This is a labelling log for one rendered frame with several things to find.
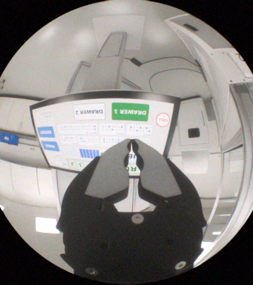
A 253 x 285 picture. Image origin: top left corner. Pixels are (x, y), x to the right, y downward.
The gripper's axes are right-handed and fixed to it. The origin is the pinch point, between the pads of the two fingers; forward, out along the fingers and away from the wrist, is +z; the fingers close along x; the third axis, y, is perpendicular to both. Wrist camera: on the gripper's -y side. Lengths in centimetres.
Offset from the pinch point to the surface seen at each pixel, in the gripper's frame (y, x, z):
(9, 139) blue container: 46, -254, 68
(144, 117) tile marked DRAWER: 1.6, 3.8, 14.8
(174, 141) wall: 156, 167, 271
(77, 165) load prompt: 20.8, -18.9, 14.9
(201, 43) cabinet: -33.2, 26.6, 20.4
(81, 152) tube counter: 14.2, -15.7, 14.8
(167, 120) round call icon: 1.8, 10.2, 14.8
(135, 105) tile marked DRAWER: -1.4, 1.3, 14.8
